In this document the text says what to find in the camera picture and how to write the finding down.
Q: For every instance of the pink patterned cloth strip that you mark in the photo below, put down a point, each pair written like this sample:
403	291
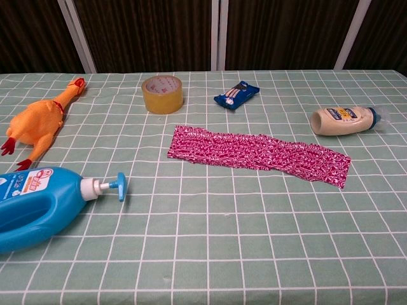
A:
241	149

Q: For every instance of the clear packing tape roll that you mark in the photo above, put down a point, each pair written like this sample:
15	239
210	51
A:
162	101

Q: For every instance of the blue snack packet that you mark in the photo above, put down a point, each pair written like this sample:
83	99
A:
237	95

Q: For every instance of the green white checked tablecloth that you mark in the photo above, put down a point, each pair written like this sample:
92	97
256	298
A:
203	228

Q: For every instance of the dark ribbed partition panel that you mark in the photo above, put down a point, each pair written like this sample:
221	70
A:
384	35
283	35
149	35
31	35

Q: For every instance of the cream mayonnaise squeeze bottle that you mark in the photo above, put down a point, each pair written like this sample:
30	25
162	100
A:
343	122

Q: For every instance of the yellow rubber chicken toy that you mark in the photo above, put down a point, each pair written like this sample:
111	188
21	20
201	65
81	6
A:
35	122

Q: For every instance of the blue detergent pump bottle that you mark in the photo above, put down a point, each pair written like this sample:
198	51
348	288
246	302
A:
41	209

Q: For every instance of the white partition post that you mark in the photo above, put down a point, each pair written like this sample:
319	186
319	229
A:
78	38
219	35
353	35

